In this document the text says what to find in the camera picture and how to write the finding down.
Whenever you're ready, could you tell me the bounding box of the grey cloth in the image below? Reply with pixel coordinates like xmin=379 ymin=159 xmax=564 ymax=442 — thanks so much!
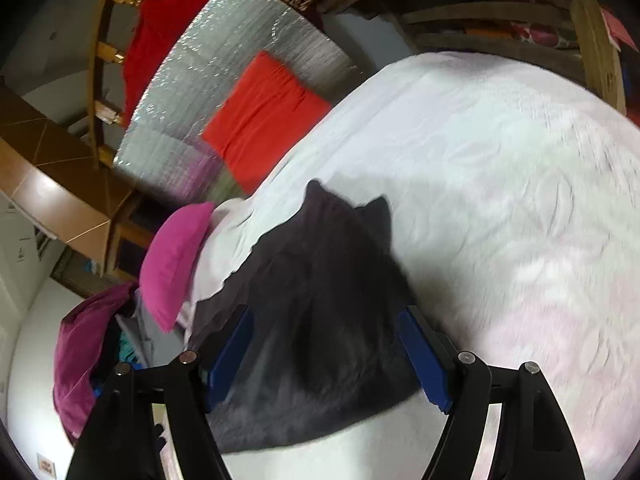
xmin=135 ymin=300 xmax=187 ymax=367

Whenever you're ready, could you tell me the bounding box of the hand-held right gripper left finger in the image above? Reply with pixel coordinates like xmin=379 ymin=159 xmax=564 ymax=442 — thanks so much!
xmin=65 ymin=305 xmax=256 ymax=480

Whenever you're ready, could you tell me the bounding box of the brown wooden table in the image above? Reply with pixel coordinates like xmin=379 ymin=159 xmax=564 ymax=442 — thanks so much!
xmin=0 ymin=77 xmax=156 ymax=281

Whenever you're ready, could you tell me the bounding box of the red cloth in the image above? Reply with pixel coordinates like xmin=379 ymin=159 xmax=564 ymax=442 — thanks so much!
xmin=121 ymin=0 xmax=228 ymax=121

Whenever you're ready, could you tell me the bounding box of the magenta cloth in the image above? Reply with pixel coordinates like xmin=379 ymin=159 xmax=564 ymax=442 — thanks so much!
xmin=54 ymin=282 xmax=138 ymax=441

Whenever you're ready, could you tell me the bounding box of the silver foil mat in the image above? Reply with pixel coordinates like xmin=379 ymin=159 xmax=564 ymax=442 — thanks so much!
xmin=114 ymin=0 xmax=371 ymax=211

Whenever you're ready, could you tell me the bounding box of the folded orange cloth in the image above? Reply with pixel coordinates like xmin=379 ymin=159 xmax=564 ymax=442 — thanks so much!
xmin=201 ymin=51 xmax=333 ymax=195

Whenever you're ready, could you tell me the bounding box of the wooden spindle railing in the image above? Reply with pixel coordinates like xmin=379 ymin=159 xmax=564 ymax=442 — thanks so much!
xmin=87 ymin=0 xmax=146 ymax=171

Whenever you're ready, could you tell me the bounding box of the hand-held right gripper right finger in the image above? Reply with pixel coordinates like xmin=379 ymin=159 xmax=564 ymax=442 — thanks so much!
xmin=397 ymin=305 xmax=586 ymax=480

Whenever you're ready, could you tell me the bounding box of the black garment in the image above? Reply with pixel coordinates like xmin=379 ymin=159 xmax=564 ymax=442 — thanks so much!
xmin=187 ymin=179 xmax=426 ymax=455

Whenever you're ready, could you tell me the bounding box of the pink pillow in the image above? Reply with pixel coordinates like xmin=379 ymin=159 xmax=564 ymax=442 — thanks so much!
xmin=139 ymin=202 xmax=216 ymax=333

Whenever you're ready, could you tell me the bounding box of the wooden chair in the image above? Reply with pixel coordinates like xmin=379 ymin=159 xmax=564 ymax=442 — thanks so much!
xmin=320 ymin=0 xmax=628 ymax=116

